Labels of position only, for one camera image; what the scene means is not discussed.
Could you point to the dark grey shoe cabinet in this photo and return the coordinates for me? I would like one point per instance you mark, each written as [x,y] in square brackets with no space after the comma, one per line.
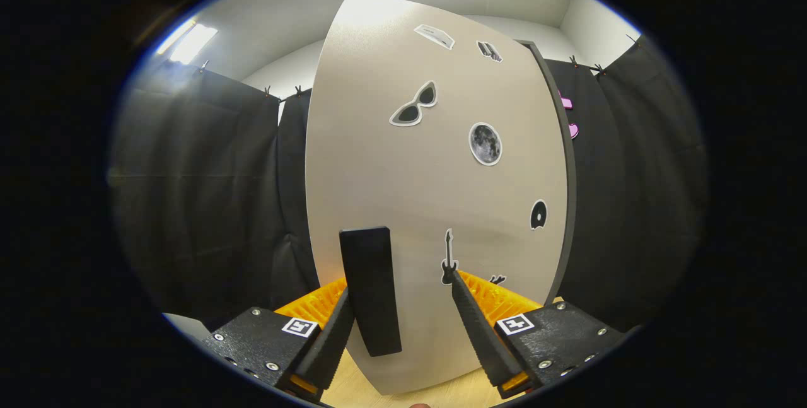
[572,174]

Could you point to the black backdrop cloth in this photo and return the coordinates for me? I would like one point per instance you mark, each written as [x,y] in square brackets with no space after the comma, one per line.
[202,193]

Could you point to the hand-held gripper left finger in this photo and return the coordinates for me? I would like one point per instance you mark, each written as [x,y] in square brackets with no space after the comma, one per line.
[328,345]

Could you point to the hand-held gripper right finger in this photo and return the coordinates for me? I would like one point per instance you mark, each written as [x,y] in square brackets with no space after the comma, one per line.
[479,332]

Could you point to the ceiling light panel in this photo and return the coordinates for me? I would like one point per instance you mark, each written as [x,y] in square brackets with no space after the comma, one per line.
[189,42]

